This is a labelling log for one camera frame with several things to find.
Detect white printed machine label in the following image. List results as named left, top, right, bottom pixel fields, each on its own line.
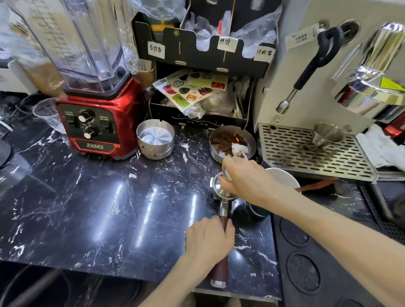
left=284, top=23, right=327, bottom=50

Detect wooden handled steel portafilter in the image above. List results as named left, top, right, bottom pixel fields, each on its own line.
left=210, top=172, right=238, bottom=289

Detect black steam wand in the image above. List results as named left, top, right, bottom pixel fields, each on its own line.
left=275, top=27, right=344, bottom=114

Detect brown wooden handled tool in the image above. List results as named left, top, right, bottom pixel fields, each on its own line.
left=295, top=177, right=340, bottom=194

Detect chrome group head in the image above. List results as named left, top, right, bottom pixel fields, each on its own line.
left=331, top=22, right=405, bottom=122

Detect colourful sticker sheet pack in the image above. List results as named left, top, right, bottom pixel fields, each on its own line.
left=153, top=69, right=230, bottom=119

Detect brown coffee grounds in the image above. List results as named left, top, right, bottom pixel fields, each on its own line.
left=211, top=130, right=248, bottom=153

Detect clear plastic blender jar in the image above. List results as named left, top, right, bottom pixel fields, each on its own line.
left=4, top=0, right=132, bottom=99

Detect yellow warning sticker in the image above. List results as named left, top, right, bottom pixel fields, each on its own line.
left=379, top=76, right=405, bottom=93

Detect clear plastic cup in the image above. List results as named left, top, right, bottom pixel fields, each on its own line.
left=32, top=97, right=68, bottom=134

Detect black cup with white inside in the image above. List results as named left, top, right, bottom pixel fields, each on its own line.
left=248, top=167, right=301, bottom=222

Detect round silver metal tin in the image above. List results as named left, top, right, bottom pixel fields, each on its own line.
left=138, top=144, right=174, bottom=160
left=136, top=119, right=175, bottom=150

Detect cream espresso machine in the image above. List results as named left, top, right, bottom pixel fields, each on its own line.
left=252, top=0, right=405, bottom=183

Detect white handwritten paper label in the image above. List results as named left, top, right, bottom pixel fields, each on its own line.
left=254, top=45, right=275, bottom=63
left=217, top=35, right=239, bottom=53
left=147, top=41, right=166, bottom=60

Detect steel dosing funnel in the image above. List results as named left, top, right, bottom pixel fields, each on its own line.
left=311, top=121, right=345, bottom=149

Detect red blender base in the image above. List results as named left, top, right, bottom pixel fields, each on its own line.
left=56, top=75, right=147, bottom=161

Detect white cloth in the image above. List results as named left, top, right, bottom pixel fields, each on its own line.
left=356, top=124, right=405, bottom=169

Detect person's left hand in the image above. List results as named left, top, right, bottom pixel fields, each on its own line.
left=184, top=216, right=236, bottom=272

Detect black wooden organiser rack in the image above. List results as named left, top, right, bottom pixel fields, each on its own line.
left=131, top=0, right=283, bottom=131

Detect perforated steel drip tray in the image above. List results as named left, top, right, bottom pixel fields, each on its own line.
left=258, top=122, right=379, bottom=183

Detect person's right hand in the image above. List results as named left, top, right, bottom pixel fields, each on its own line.
left=218, top=156, right=286, bottom=207

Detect person's right forearm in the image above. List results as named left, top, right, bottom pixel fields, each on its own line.
left=267, top=185, right=405, bottom=307

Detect steel bowl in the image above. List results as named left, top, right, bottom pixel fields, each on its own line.
left=208, top=125, right=257, bottom=164

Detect clear plastic bags bundle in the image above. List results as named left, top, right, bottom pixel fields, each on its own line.
left=184, top=3, right=283, bottom=59

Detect person's left forearm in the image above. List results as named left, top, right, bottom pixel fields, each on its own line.
left=139, top=253, right=210, bottom=307

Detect black rubber tamping mat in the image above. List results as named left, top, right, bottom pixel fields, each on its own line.
left=271, top=182, right=405, bottom=307

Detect crumpled white tissue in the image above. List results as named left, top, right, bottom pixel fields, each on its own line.
left=232, top=143, right=249, bottom=158

